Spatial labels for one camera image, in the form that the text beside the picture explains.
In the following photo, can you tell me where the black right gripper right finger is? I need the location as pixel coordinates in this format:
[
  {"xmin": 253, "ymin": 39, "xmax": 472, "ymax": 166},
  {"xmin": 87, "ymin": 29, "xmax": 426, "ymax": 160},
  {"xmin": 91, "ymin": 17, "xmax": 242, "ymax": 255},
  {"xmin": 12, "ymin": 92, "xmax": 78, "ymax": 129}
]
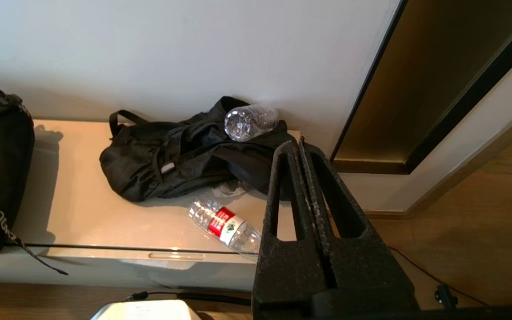
[{"xmin": 303, "ymin": 139, "xmax": 419, "ymax": 312}]

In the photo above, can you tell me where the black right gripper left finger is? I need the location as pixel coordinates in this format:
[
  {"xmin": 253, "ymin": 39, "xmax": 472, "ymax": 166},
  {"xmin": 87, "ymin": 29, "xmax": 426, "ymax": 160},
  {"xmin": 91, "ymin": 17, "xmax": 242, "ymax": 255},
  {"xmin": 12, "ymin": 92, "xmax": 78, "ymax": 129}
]
[{"xmin": 252, "ymin": 140, "xmax": 337, "ymax": 320}]

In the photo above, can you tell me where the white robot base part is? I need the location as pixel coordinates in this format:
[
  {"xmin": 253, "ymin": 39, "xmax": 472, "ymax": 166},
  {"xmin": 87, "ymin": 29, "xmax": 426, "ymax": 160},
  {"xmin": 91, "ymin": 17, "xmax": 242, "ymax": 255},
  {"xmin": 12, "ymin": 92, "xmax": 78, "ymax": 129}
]
[{"xmin": 91, "ymin": 299, "xmax": 201, "ymax": 320}]

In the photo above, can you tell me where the clear bottle with red label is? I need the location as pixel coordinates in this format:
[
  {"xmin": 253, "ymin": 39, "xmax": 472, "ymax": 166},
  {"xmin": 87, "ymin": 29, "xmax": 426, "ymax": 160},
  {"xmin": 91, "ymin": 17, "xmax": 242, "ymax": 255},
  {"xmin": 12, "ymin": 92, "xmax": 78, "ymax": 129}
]
[{"xmin": 188, "ymin": 199, "xmax": 263, "ymax": 256}]

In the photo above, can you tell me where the clear unlabelled plastic bottle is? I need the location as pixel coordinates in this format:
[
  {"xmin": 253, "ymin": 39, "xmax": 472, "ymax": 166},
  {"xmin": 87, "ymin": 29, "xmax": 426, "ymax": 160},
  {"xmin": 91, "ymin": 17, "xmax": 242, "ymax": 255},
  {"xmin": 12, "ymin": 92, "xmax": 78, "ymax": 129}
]
[{"xmin": 224, "ymin": 104, "xmax": 280, "ymax": 143}]

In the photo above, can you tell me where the crumpled black soft bag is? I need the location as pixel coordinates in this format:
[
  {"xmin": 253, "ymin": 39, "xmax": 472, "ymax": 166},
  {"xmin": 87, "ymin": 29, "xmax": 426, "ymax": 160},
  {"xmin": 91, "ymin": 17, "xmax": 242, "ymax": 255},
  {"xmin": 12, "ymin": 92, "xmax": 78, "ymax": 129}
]
[{"xmin": 100, "ymin": 96, "xmax": 301, "ymax": 203}]

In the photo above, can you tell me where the beige low cabinet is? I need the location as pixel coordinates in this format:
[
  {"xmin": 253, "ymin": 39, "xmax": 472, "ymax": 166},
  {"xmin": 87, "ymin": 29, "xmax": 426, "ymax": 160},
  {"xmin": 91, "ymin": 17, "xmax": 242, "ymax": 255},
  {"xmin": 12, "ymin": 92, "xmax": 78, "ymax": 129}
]
[{"xmin": 0, "ymin": 118, "xmax": 303, "ymax": 292}]

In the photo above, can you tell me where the thin black cable with plug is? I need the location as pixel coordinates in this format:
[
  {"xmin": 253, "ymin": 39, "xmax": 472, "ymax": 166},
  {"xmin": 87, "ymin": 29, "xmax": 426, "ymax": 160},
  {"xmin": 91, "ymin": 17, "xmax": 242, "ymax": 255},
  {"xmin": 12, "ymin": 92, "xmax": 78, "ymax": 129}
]
[{"xmin": 387, "ymin": 246, "xmax": 492, "ymax": 310}]

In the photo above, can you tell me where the dark brown door frame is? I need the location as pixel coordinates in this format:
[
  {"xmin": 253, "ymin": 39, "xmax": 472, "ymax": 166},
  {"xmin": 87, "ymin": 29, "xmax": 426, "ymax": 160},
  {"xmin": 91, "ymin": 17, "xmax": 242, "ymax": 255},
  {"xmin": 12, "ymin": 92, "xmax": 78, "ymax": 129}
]
[{"xmin": 329, "ymin": 0, "xmax": 512, "ymax": 175}]

